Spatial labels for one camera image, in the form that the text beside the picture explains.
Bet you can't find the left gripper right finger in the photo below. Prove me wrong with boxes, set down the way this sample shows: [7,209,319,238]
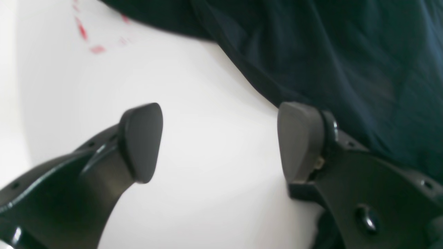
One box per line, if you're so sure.
[277,102,443,249]

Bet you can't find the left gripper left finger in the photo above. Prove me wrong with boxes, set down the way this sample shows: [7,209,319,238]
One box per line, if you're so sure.
[0,103,163,249]

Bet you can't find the black T-shirt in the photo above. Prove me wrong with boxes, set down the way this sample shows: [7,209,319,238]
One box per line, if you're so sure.
[104,0,443,183]

